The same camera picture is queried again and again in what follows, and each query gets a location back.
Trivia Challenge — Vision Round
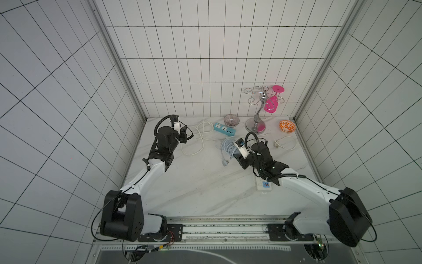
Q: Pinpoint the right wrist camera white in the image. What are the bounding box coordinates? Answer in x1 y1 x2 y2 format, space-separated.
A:
235 139 249 159

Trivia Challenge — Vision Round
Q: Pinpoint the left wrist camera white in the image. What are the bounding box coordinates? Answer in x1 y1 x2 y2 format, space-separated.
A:
170 114 181 134

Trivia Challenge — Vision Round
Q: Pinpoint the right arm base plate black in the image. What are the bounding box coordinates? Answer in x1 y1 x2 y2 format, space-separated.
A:
266 223 315 242

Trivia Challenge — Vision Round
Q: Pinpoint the pink wine glass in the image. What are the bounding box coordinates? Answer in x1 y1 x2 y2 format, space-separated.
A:
263 85 285 113

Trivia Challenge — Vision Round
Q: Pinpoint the grey power strip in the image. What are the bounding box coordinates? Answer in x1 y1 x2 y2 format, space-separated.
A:
220 138 240 159

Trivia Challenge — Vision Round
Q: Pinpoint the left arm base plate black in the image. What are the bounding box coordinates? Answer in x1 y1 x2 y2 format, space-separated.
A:
142 224 184 243

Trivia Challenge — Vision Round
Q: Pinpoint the white multicolour power strip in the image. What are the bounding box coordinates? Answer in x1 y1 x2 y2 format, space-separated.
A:
256 177 272 194

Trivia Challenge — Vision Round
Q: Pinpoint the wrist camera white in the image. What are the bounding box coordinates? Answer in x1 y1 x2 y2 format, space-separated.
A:
235 139 249 159
170 114 181 134

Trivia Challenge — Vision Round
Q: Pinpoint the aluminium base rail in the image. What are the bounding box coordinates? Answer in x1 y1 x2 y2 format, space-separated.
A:
138 216 327 246

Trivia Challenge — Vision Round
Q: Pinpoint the cream cord of teal strip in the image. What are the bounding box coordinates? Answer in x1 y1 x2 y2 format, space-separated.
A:
180 119 216 157

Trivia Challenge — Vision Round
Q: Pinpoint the teal power strip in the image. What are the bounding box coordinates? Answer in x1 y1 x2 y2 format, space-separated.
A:
213 123 236 136

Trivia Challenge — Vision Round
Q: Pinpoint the chrome glass holder stand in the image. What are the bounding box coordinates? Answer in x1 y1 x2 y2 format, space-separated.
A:
244 86 268 134

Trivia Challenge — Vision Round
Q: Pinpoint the grey power strip cord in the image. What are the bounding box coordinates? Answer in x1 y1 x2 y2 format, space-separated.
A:
215 136 243 167

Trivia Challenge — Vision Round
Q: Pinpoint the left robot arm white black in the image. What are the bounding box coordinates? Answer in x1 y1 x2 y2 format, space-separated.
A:
100 114 193 242

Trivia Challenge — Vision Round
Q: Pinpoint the white power strip cord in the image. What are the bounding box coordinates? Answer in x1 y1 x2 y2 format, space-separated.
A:
263 131 299 152

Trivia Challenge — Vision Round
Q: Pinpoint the purple striped glass bowl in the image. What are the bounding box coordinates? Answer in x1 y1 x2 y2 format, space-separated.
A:
224 114 240 128

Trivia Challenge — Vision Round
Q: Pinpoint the orange patterned bowl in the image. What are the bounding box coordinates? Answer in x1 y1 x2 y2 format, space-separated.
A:
279 120 296 133

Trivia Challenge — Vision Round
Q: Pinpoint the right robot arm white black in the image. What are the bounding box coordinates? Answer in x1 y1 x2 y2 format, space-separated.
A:
233 132 373 248

